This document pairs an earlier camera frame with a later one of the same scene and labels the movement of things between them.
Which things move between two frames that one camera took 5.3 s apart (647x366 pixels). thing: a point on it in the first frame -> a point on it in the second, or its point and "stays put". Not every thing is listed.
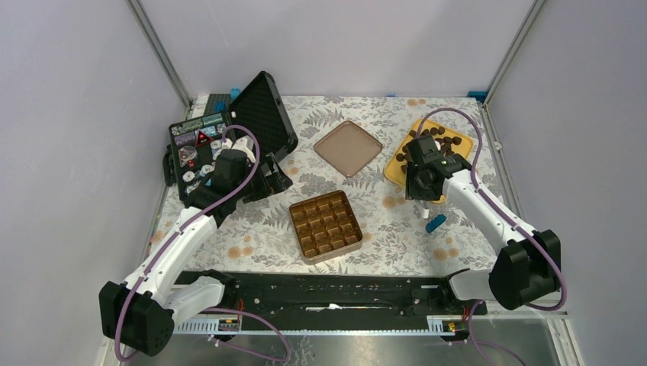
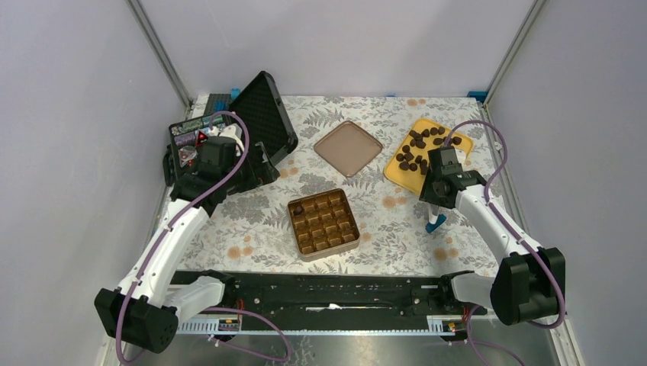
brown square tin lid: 349,147 stays put
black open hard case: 230,148 stays put
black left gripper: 276,181 -> 264,172
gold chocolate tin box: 325,226 stays put
